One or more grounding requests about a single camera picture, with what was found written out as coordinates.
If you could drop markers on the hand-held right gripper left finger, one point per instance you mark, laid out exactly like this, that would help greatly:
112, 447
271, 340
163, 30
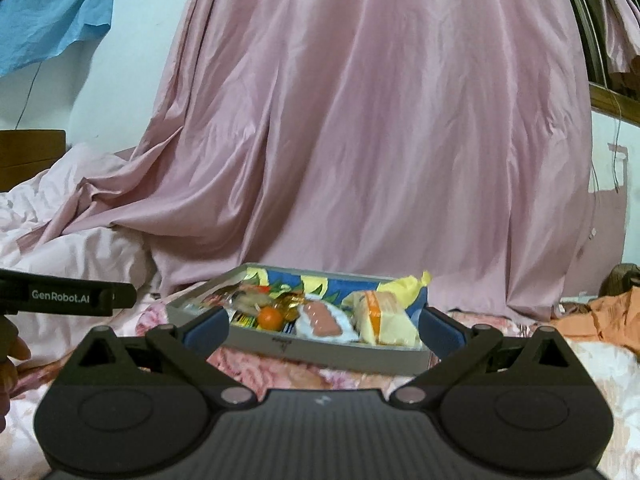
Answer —
209, 331

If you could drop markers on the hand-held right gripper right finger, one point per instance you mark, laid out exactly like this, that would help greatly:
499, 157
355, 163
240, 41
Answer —
440, 332

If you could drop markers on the round rice cracker packet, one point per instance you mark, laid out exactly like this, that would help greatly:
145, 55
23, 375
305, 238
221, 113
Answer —
246, 302

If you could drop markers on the orange ball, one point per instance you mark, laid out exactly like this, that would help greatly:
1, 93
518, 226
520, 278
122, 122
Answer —
270, 318

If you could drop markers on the gold foil snack packet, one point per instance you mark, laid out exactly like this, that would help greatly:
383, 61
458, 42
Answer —
290, 303

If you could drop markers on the grey cardboard box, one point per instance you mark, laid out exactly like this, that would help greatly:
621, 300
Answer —
320, 352

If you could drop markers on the pink sausage packet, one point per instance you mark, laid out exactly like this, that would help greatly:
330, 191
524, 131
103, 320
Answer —
325, 321

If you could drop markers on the person's left hand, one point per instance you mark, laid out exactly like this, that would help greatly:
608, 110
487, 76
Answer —
12, 349

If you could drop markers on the floral bedsheet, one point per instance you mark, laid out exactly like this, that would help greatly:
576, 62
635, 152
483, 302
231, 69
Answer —
235, 360

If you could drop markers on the pale pink quilt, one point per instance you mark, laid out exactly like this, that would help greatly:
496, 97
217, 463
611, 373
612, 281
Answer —
65, 240

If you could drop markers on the cream cake packet orange label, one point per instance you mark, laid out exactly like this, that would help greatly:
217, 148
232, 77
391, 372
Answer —
385, 320

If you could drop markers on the yellow crinkled packet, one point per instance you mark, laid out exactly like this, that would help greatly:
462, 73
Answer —
405, 286

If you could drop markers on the wooden headboard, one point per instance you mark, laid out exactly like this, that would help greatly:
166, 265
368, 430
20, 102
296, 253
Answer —
30, 160

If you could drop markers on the orange cloth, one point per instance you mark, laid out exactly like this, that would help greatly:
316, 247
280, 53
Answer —
610, 320

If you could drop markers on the pink curtain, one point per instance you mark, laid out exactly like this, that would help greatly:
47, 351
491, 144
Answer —
375, 110

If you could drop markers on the blue cloth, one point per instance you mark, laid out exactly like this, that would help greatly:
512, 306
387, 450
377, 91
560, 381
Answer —
50, 15

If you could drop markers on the wooden frame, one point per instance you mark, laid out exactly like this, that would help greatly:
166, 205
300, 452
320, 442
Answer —
617, 102

